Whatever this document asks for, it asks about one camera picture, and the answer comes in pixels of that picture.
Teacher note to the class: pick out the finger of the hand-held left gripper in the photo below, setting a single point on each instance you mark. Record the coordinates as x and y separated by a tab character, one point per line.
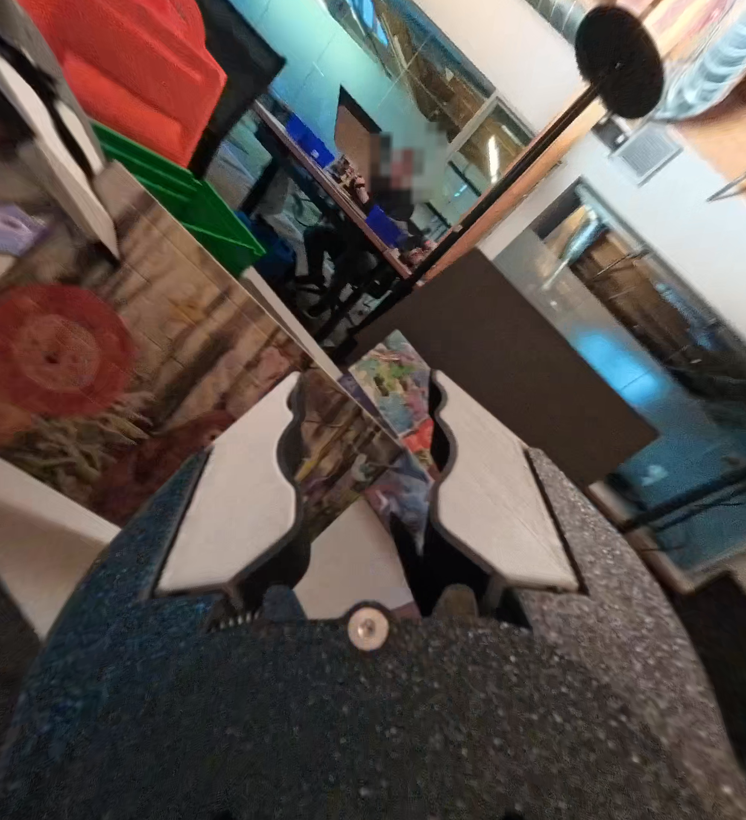
100	205
46	109

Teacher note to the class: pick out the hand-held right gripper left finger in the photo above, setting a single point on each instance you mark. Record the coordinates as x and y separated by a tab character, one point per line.
238	499

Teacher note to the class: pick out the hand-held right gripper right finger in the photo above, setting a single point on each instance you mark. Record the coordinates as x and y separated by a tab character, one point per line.
507	506

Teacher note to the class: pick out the animal jigsaw puzzle board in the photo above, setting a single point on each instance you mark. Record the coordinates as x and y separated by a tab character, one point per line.
187	320

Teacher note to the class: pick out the dark desk divider panel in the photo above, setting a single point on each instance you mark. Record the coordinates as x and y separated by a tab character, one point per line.
507	359

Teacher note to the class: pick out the grey desk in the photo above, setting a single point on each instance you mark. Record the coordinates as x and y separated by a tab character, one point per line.
27	512

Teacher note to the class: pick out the orange plastic bin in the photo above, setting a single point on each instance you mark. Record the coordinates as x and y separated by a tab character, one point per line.
136	77

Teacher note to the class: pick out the green plastic bin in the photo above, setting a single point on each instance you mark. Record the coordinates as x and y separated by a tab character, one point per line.
200	205

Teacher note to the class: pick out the colourful printed puzzle box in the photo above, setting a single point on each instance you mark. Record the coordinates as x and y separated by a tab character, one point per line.
398	397

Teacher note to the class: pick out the black panel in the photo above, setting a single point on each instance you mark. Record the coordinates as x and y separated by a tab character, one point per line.
238	64

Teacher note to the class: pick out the small blue background bin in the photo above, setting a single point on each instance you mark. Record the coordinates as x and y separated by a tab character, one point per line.
309	141
387	225

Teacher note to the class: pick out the background wooden table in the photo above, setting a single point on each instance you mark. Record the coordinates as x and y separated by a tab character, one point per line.
347	192

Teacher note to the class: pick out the white air vent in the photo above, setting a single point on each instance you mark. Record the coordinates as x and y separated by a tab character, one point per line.
645	154

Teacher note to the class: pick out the black round-base stand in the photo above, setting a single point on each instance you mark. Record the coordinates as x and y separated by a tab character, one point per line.
619	61

